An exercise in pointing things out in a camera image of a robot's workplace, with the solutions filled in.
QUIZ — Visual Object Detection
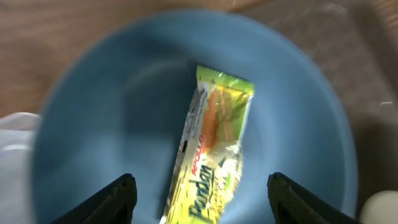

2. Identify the brown serving tray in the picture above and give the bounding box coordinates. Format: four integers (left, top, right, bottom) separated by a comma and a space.
241, 0, 397, 208

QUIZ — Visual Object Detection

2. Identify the yellow green snack wrapper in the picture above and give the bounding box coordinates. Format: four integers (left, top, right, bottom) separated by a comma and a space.
160, 65, 254, 224

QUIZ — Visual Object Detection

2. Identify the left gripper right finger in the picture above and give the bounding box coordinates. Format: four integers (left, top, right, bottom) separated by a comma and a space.
267, 172, 358, 224

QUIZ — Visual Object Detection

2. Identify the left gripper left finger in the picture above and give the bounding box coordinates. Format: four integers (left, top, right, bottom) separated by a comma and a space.
52, 174, 137, 224

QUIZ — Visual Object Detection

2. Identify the clear plastic bin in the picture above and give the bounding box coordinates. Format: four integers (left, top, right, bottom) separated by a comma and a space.
1, 112, 40, 224

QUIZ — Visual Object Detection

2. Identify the green-tinted white cup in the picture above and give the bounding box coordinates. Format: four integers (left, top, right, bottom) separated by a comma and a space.
359, 190, 398, 224

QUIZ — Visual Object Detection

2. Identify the dark blue plate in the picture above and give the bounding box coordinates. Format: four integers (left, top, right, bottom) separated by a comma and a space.
31, 9, 358, 223

